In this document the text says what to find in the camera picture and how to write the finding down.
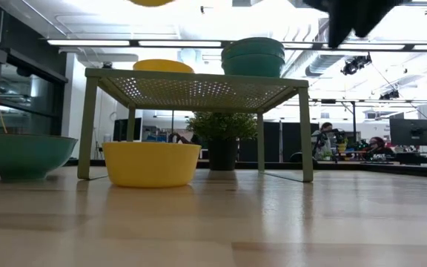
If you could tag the black computer monitor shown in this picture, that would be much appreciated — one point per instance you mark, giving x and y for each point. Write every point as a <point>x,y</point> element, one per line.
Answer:
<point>413,131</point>
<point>122,130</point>

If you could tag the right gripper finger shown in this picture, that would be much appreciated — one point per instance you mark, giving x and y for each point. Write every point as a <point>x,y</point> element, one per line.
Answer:
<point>341,27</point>
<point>367,22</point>

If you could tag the person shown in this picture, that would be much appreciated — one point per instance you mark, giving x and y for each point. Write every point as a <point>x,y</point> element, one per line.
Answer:
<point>378,148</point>
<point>322,142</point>

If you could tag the black ceiling-hung camera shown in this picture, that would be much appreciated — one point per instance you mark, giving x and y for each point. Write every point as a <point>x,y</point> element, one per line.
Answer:
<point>354,65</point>
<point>389,95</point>

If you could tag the green perforated metal shelf rack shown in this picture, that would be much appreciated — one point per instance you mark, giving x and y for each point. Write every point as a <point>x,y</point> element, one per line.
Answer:
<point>198,91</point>

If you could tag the long ceiling light strip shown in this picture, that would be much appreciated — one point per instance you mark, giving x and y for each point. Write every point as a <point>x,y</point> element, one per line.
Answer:
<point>87,42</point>

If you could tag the potted green plant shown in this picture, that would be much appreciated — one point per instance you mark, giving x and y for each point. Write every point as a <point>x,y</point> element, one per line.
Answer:
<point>221,128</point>

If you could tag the black aluminium table frame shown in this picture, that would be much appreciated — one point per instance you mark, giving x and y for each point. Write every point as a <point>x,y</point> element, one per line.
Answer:
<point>384,168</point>

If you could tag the patterned bowl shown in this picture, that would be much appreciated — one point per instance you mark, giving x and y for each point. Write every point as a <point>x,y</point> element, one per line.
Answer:
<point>24,154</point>

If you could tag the black room partition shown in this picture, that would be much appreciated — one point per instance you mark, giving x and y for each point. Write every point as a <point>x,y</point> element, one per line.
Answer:
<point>291,141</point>

